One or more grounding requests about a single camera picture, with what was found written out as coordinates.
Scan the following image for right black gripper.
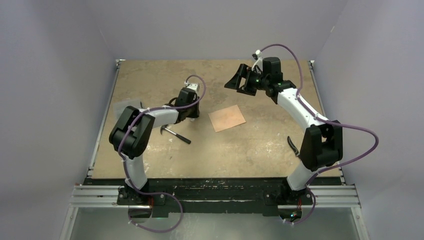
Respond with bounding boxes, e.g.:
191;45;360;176
225;63;269;97

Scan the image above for brown envelope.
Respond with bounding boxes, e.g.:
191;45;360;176
208;105;246;133

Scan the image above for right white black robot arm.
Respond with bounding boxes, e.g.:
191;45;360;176
224;57;343;204

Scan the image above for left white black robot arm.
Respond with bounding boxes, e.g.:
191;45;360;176
109;83;200;205

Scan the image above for small black hammer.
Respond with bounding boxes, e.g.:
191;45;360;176
160;125;192;145

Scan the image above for clear plastic organizer box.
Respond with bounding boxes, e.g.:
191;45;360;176
112;98;143;121

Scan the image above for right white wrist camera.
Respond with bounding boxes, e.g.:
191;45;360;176
251;49;263;73

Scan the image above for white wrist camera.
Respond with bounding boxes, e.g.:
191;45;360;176
251;49;263;73
184;80;200;94

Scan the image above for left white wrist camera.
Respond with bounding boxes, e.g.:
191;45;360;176
184;80;200;94

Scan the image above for black handled pliers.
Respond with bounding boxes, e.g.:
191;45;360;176
287;136;300;158

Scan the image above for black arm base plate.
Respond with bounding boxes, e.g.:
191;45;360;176
117;177;313;219

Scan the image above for aluminium frame rail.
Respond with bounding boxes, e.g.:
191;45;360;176
70;185;361;208

